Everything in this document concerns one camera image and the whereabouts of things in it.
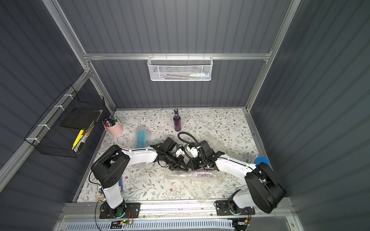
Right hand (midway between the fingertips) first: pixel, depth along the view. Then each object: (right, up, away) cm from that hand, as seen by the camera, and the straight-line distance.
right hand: (189, 164), depth 84 cm
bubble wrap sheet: (+7, -11, -2) cm, 13 cm away
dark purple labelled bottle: (+4, -4, -3) cm, 6 cm away
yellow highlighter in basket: (-56, +19, -11) cm, 60 cm away
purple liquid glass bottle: (-9, +26, +14) cm, 31 cm away
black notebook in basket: (-60, +28, -6) cm, 67 cm away
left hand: (0, -4, -3) cm, 5 cm away
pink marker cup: (-52, +23, +12) cm, 58 cm away
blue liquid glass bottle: (-32, +13, +10) cm, 36 cm away
